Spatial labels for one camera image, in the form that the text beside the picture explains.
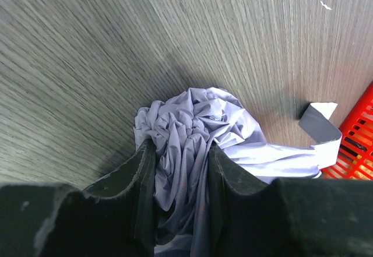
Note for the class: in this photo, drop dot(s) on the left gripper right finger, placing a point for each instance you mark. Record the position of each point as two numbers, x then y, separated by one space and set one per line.
288 217

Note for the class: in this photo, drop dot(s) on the lavender folding umbrella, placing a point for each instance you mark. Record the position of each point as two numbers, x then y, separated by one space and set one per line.
183 129

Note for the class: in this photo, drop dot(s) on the red plastic shopping basket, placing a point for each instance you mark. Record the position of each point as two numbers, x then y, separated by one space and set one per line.
354 158

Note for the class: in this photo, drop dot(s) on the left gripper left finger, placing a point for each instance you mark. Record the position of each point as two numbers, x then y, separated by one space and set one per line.
111 217

